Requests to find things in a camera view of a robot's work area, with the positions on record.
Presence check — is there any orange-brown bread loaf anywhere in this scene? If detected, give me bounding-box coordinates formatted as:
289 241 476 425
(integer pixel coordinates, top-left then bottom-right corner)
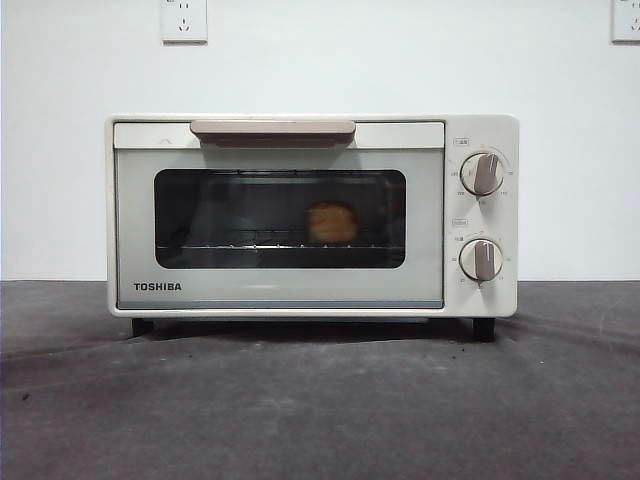
305 200 360 245

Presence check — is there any glass oven door with handle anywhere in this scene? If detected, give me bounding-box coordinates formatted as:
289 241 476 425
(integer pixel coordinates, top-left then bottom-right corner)
113 118 447 311

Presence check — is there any cream Toshiba toaster oven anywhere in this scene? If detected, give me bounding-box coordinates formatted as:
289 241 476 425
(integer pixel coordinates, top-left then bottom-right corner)
104 112 521 343

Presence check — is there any cream timer knob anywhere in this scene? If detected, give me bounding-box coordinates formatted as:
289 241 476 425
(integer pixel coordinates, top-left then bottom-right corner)
458 238 505 282

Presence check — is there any cream temperature knob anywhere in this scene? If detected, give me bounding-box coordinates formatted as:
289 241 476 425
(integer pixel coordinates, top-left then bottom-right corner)
459 152 507 197

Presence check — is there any metal wire oven rack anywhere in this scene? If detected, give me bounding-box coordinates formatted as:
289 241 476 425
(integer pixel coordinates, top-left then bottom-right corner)
155 241 404 252

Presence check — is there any white wall socket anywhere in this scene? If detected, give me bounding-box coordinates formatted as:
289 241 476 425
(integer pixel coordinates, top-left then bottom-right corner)
610 0 640 44
159 0 208 44

